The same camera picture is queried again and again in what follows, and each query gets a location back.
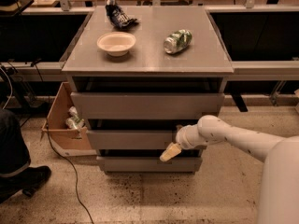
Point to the crushed can in box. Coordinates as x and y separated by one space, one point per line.
74 122

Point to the green soda can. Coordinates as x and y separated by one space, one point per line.
177 41

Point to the black shoe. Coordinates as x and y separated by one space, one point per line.
30 178

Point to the grey drawer cabinet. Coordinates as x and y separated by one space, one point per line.
202 68

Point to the person's dark trouser leg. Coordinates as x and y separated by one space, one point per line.
14 154

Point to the white paper bowl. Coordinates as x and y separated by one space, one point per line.
116 44

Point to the blue crumpled chip bag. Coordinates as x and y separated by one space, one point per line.
117 16

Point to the cardboard box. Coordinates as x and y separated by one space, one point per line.
55 124

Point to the grey top drawer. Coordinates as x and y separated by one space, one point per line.
146 105

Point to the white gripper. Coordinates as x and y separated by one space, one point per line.
181 139

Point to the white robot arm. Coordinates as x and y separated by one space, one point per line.
279 194

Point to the grey drawer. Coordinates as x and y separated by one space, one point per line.
146 105
128 139
148 164

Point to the grey bottom drawer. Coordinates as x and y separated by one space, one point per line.
148 164

